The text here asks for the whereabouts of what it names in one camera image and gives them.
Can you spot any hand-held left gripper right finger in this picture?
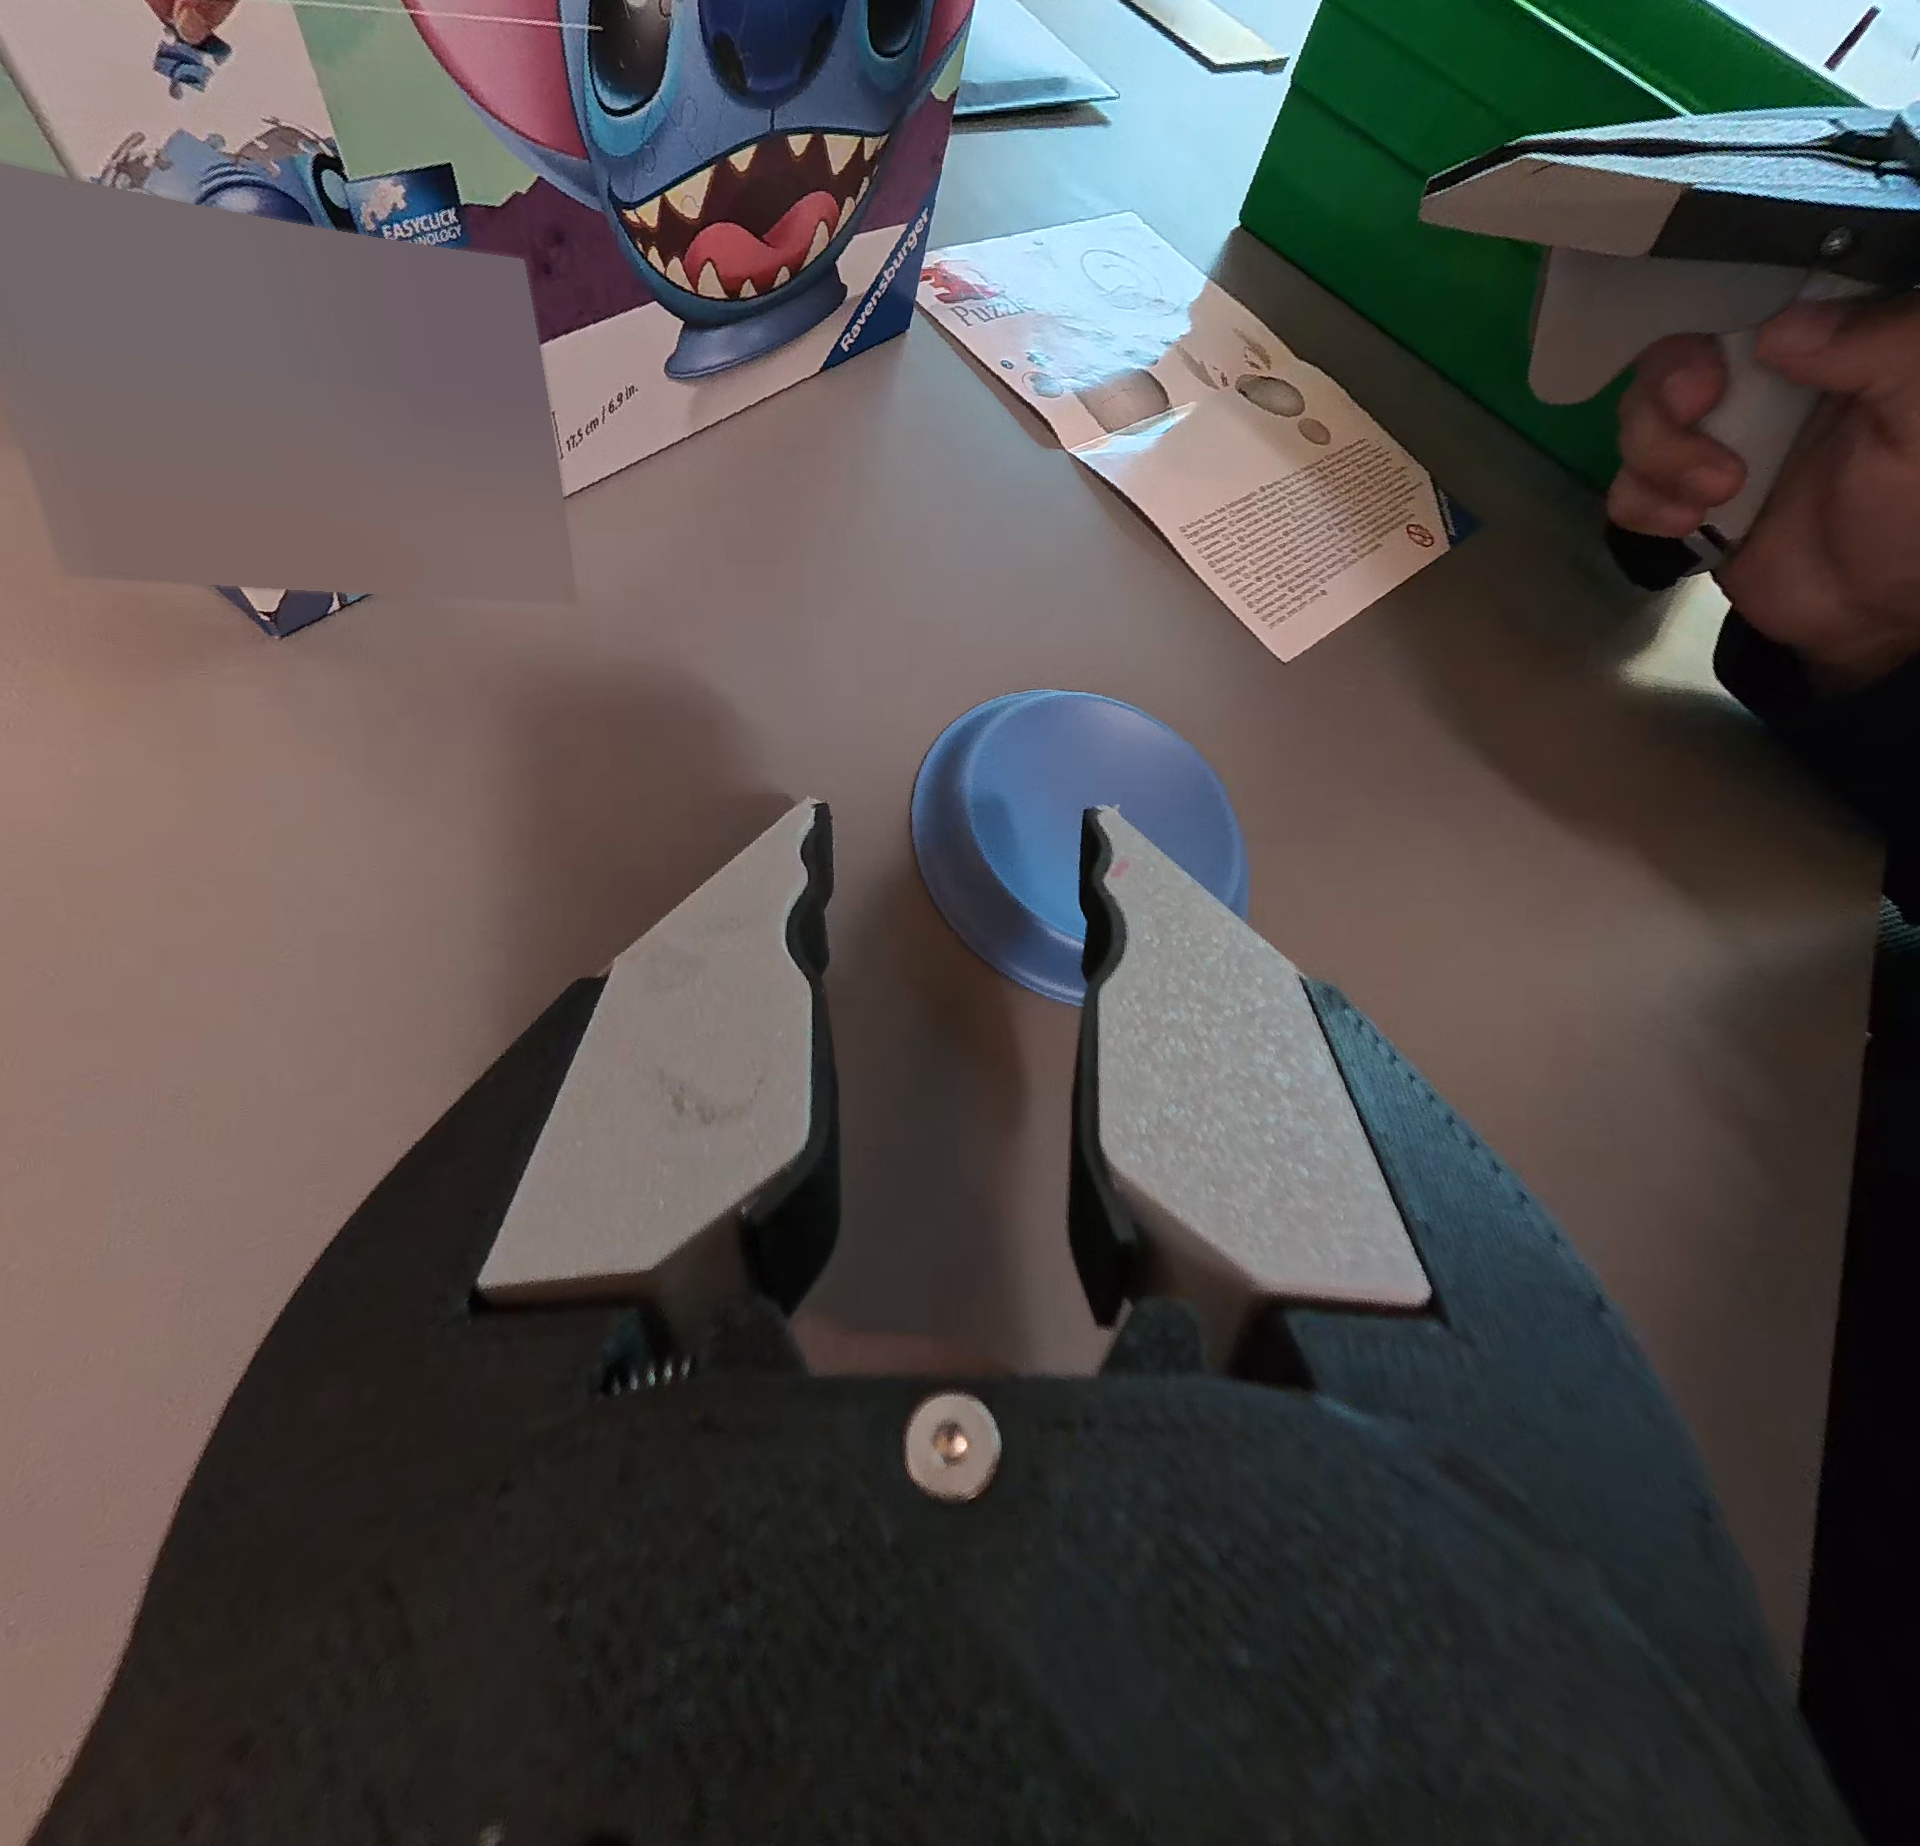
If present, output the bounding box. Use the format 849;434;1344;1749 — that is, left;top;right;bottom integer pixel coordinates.
1068;802;1434;1330

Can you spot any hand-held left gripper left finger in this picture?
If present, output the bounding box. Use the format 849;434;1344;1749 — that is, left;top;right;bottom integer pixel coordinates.
471;800;842;1317

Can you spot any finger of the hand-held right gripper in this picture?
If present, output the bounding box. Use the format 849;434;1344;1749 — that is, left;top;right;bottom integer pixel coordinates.
1415;109;1704;267

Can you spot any blue plastic puzzle stand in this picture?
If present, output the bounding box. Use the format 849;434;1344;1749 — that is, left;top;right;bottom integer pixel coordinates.
910;691;1250;1009

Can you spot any white puzzle instruction leaflet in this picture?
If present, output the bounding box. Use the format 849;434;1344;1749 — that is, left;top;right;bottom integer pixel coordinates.
918;211;1479;664

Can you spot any person's right forearm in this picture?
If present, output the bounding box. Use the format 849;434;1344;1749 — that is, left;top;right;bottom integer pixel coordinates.
1714;608;1920;910

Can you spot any cartoon print puzzle box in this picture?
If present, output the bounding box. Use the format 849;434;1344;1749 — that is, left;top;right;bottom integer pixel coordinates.
0;0;992;640

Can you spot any person's right hand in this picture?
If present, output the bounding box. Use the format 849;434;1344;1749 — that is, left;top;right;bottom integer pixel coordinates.
1604;286;1920;678

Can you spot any green plastic bin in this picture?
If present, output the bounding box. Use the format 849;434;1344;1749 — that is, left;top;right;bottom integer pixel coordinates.
1239;0;1920;490

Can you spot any person's dark clothing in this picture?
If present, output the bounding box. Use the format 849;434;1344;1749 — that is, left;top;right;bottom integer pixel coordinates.
1800;892;1920;1846

